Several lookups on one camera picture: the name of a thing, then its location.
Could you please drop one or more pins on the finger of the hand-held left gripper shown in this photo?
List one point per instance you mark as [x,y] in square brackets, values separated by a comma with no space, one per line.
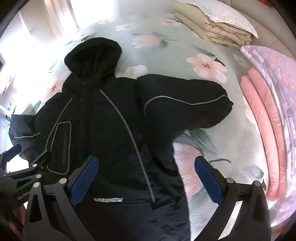
[38,163]
[12,151]

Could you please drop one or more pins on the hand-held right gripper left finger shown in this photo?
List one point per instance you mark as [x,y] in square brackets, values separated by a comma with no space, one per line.
[84,180]

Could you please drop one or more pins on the floral quilted bed sheet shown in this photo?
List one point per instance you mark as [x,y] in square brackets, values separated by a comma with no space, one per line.
[175,46]

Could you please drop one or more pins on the white scalloped pillow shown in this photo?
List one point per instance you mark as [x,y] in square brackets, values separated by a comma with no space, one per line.
[219,11]

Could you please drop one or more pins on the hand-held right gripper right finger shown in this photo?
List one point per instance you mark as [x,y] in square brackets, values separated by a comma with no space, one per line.
[208,180]

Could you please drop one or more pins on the folded beige quilt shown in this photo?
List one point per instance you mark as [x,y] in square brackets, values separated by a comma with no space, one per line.
[222,34]

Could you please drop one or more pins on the beige padded headboard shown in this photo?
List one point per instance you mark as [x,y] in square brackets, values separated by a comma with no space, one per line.
[272,30]

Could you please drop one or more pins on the purple patterned quilt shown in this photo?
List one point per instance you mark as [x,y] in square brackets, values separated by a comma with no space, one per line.
[277,76]

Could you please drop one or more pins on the black hooded jacket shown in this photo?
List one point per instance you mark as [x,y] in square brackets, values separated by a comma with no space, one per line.
[104,127]

